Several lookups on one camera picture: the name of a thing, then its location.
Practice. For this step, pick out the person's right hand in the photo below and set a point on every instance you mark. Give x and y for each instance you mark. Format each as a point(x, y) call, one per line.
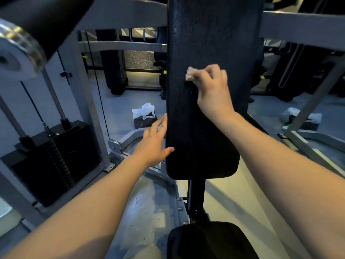
point(214, 95)

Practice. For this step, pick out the person's left hand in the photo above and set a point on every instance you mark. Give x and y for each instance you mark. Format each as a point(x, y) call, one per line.
point(151, 148)

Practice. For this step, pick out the person's left middle finger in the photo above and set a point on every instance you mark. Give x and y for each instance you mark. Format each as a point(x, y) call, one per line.
point(155, 129)

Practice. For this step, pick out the person's right thumb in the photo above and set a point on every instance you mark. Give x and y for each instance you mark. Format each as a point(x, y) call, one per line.
point(198, 80)

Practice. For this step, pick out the person's left thumb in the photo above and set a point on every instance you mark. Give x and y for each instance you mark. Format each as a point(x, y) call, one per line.
point(167, 152)

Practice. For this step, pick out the white tissue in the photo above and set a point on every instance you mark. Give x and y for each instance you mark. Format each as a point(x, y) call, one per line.
point(190, 74)

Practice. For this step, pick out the person's left forearm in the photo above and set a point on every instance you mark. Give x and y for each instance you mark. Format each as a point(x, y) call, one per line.
point(89, 213)

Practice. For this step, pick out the person's right forearm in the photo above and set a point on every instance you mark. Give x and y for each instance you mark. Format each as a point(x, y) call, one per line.
point(283, 180)

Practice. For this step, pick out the black box with white bag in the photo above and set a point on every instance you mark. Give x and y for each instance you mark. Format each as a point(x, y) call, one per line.
point(144, 118)

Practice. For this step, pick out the black machine with yellow lever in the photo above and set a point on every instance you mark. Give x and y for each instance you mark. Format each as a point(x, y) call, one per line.
point(161, 67)

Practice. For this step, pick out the black padded back rest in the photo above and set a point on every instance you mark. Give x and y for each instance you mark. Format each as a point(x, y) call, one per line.
point(210, 37)

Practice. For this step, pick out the black machine shroud column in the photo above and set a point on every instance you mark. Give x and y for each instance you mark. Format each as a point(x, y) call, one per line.
point(111, 61)

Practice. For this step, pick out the black padded seat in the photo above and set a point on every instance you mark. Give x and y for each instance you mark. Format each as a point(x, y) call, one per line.
point(213, 241)

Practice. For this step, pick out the white plastic bag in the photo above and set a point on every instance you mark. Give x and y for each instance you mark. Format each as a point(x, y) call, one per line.
point(293, 113)

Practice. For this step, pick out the black weight stack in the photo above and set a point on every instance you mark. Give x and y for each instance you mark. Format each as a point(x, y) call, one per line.
point(54, 161)

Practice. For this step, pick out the silver guide rod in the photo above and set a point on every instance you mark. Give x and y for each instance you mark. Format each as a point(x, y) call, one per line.
point(54, 97)
point(12, 115)

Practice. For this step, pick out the black background gym machine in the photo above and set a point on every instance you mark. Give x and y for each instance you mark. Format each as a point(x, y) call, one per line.
point(304, 72)

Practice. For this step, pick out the thin black selector rod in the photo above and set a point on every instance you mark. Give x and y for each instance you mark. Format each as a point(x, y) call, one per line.
point(32, 102)

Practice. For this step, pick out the black foam roller pad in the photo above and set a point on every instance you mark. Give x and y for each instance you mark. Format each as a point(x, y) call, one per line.
point(51, 18)

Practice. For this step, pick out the silver roller end cap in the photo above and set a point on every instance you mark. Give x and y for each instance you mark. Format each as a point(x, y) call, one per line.
point(18, 53)

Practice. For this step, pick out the silver pulley bracket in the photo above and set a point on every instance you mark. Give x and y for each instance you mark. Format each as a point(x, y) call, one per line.
point(115, 146)

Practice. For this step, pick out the black seat support post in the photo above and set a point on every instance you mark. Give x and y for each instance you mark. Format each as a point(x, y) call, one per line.
point(196, 199)

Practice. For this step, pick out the grey weight machine frame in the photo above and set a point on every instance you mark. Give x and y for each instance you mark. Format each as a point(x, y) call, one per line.
point(91, 118)

